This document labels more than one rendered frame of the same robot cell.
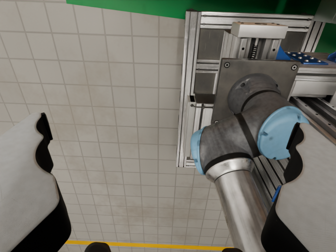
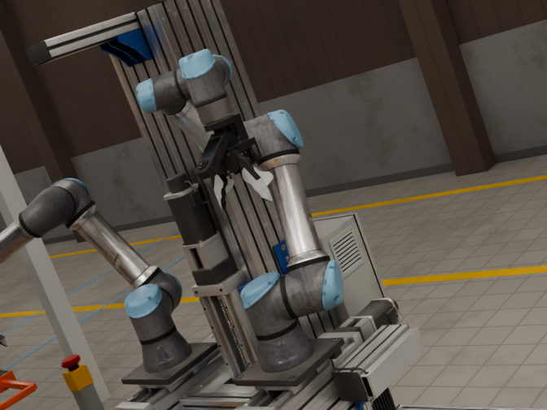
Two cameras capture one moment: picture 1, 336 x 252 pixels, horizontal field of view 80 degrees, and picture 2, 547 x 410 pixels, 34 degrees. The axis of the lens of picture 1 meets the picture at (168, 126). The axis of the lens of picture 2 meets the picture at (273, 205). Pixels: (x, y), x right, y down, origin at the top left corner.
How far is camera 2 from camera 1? 1.91 m
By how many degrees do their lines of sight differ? 58
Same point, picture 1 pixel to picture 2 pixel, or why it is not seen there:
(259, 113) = (270, 304)
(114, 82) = not seen: outside the picture
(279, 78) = (255, 370)
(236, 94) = (295, 348)
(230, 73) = (295, 372)
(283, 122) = (253, 288)
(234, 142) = (295, 280)
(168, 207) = not seen: outside the picture
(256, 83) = (273, 352)
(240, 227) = (295, 212)
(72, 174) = not seen: outside the picture
